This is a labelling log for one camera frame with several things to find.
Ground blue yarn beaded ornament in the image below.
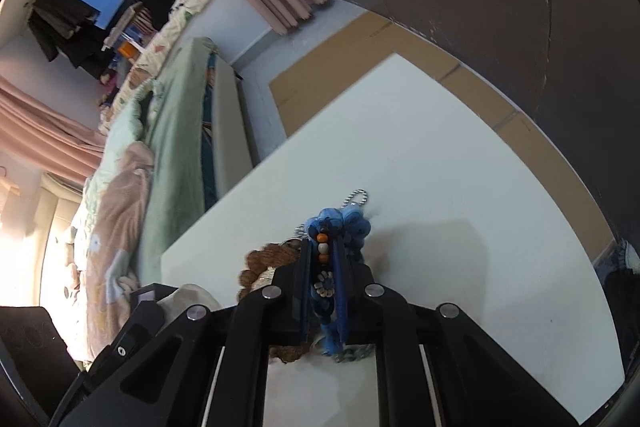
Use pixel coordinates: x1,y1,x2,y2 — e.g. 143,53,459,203
304,202,373,363

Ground pink floral blanket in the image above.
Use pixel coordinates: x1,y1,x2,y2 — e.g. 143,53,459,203
86,142,154,358

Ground brown woven ornament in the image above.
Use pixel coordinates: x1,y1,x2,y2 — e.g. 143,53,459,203
236,239,311,364

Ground bed with green sheet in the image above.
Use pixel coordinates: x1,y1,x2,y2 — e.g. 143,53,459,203
66,37,253,361

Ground pale green quilt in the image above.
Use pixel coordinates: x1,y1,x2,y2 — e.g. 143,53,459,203
77,78,164,231

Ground pink curtain left side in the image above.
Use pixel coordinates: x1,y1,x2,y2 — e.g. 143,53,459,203
1,78,105,183

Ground brown cardboard floor sheet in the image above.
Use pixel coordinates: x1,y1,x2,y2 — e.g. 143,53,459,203
268,10,618,266

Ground hanging black clothes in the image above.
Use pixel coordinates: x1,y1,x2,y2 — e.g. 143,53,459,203
28,0,115,79

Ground floral cushioned window seat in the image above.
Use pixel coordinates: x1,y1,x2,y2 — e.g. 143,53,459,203
99,0,210,135

